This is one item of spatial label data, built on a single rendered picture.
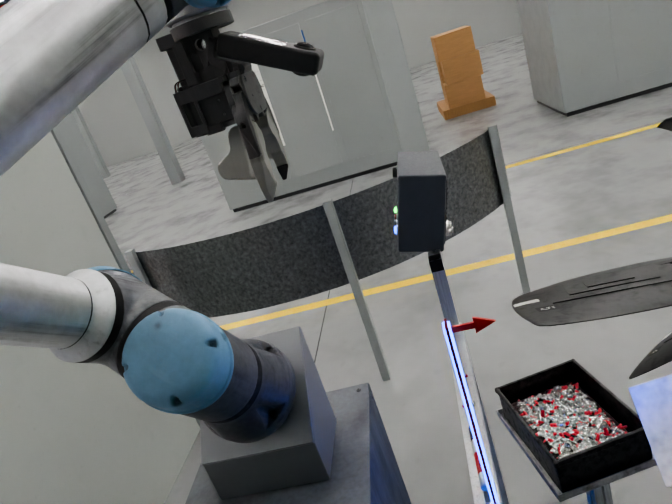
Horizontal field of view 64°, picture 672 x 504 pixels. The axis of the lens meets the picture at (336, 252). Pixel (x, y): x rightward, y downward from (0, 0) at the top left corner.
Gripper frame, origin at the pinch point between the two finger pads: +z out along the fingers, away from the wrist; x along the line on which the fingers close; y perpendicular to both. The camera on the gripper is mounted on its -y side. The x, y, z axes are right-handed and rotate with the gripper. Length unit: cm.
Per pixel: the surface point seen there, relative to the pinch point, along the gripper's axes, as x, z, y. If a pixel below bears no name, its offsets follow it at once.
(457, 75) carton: -802, 106, -93
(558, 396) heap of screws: -20, 59, -29
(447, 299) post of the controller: -49, 50, -14
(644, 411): 2, 45, -37
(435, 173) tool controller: -57, 22, -19
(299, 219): -158, 55, 43
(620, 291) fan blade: 3.5, 24.3, -35.7
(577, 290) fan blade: 0.7, 24.6, -31.5
